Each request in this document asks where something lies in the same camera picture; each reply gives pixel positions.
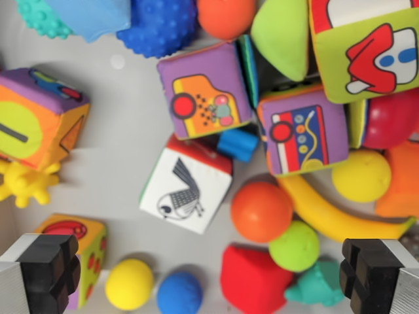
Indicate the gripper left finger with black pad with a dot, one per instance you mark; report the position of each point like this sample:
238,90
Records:
46,271

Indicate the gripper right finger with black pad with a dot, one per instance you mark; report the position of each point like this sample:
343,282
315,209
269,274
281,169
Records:
373,274

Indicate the fabric cube red house print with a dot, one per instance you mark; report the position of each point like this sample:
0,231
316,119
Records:
370,55

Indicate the orange fabric cube red dots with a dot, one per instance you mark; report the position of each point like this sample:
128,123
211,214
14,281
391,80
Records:
91,255

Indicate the teal rubber animal toy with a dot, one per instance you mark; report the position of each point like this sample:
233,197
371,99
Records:
314,288

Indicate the yellow toy banana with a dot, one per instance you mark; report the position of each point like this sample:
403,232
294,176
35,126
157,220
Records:
327,216

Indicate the green smooth ball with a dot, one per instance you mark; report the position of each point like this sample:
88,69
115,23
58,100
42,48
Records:
294,247

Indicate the yellow smooth ball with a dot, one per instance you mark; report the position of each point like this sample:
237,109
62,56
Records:
360,176
129,284

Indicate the yellow spiky rubber toy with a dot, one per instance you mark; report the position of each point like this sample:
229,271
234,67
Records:
29,186

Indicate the orange fabric block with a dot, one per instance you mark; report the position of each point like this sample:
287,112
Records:
401,183

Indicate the red fabric block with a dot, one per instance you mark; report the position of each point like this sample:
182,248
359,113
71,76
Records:
252,281

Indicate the orange smooth ball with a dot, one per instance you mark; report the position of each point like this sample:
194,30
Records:
226,16
260,212

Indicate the blue textured ball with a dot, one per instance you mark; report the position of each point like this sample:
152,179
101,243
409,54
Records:
180,294

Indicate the orange purple fabric cube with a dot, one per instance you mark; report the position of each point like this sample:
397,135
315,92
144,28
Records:
36,121

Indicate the yellow-green blue edged fabric cube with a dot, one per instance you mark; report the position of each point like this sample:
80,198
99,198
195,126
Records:
357,124

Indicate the magenta smooth ball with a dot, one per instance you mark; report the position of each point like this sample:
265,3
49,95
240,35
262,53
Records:
393,121

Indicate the purple fabric cube radio print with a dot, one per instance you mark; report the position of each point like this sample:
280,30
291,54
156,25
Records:
301,131

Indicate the white fabric cube bird print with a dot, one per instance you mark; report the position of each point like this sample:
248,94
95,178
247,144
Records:
186,193

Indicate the small blue foam block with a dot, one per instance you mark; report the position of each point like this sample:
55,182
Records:
237,145

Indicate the striped green blue fabric cube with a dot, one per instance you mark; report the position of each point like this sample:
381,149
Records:
249,68

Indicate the teal bumpy rubber ball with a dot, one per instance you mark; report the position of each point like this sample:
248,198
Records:
42,19

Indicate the green fabric cone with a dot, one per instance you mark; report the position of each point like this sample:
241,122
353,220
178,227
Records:
281,36

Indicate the light blue fabric shape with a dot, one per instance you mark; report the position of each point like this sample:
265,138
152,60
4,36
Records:
95,16

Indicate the blue bumpy rubber ball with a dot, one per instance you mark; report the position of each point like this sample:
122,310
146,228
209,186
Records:
160,26

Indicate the purple fabric cube camera print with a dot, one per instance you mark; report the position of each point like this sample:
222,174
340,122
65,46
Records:
203,91

